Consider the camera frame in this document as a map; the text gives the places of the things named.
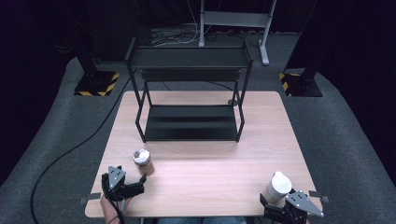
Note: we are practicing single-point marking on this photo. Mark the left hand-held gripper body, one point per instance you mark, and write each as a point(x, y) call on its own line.
point(115, 183)

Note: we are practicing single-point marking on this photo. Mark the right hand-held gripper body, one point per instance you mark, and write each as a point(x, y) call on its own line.
point(299, 205)

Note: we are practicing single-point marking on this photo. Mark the white paper cup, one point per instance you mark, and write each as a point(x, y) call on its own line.
point(278, 186)

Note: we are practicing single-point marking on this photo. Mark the glass jar with silver lid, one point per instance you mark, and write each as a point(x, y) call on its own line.
point(143, 160)

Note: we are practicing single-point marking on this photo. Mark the black metal shelf rack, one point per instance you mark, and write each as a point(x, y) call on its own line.
point(190, 123)

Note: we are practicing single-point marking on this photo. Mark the person's left hand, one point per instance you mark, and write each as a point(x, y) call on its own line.
point(109, 211)

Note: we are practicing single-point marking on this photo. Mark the black stand with hazard-striped base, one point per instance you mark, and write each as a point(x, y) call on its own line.
point(97, 82)
point(303, 84)

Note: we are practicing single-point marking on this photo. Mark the round grey table grommet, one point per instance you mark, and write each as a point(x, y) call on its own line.
point(233, 102)

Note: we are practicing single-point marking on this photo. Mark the grey metal stand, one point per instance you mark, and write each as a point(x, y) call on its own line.
point(236, 19)

